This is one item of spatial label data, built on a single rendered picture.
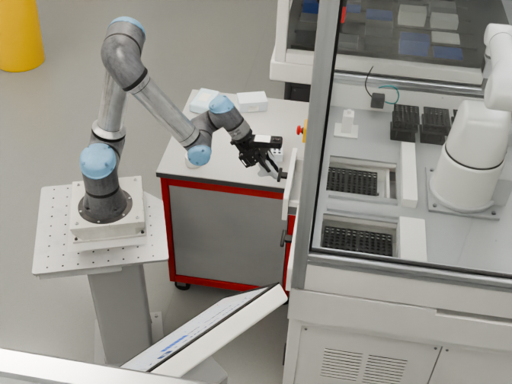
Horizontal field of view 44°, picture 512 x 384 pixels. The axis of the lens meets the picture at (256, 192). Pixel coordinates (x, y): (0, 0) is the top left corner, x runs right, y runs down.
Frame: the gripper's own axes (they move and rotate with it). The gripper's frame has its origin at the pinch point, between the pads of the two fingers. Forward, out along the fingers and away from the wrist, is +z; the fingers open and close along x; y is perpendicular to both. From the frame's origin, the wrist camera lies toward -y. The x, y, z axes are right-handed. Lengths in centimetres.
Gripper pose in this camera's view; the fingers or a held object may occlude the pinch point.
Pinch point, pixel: (277, 172)
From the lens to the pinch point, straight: 225.9
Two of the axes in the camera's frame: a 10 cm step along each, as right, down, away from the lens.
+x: -1.6, 6.5, -7.5
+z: 5.4, 6.9, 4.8
